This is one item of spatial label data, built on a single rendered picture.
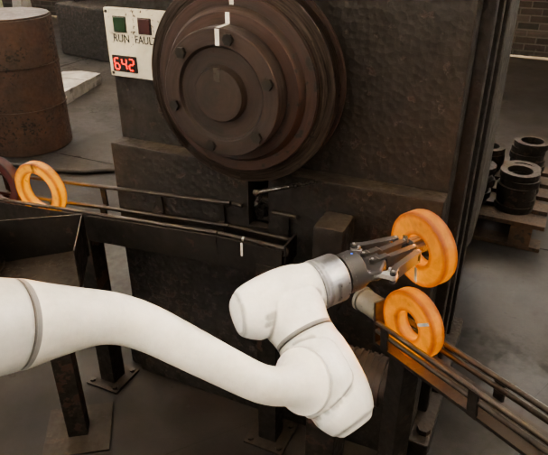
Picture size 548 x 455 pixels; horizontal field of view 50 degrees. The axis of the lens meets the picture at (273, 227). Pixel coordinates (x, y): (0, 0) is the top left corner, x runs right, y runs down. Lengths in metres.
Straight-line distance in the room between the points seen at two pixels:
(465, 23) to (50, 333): 1.03
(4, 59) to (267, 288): 3.34
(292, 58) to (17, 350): 0.84
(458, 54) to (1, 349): 1.07
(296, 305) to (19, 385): 1.51
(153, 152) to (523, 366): 1.52
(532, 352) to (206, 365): 1.82
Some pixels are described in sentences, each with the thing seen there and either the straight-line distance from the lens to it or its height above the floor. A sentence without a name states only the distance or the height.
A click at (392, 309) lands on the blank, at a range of 1.28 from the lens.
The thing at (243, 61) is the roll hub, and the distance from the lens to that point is 1.26.
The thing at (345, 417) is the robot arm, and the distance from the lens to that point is 0.91.
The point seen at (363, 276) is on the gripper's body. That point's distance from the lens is 1.04.
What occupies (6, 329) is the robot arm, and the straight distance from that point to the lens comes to 0.63.
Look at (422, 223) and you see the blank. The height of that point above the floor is 0.95.
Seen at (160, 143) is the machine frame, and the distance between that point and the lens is 1.73.
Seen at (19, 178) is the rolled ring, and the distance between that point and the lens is 1.98.
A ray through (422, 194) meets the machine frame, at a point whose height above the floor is 0.87.
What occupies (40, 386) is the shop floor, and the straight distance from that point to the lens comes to 2.27.
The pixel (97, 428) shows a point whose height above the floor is 0.01.
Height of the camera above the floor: 1.47
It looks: 29 degrees down
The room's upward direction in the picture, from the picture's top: straight up
